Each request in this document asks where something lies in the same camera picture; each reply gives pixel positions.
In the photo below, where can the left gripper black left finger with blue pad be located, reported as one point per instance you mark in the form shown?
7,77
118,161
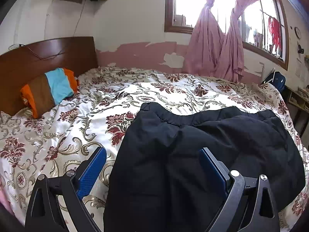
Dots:
44,212

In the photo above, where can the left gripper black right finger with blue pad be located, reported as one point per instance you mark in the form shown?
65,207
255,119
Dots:
248,203

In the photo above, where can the black padded jacket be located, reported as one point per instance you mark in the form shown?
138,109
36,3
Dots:
157,182

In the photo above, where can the pink fluffy cloth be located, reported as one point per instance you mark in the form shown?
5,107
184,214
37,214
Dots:
4,201

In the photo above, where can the floral white red bedspread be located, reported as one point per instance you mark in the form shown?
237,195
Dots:
100,113

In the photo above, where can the wooden side shelf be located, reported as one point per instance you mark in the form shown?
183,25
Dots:
297,100

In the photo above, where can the orange brown blue striped pillow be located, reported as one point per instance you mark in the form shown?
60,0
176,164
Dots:
48,90

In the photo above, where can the blue chair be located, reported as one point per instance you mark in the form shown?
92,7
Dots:
277,80

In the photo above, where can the pink right curtain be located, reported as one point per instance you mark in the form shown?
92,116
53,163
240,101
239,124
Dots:
231,60

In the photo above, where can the pink curtain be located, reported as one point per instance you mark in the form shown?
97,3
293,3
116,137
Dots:
204,49
231,60

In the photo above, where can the brown wooden headboard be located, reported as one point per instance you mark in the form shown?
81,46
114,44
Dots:
21,65

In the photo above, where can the pink left curtain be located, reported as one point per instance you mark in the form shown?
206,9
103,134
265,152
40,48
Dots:
204,49

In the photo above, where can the brown framed window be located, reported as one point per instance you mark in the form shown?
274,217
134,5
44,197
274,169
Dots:
181,17

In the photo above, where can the red garment outside window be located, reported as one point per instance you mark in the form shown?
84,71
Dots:
274,28

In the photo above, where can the round wall clock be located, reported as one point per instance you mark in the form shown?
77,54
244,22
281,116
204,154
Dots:
297,32

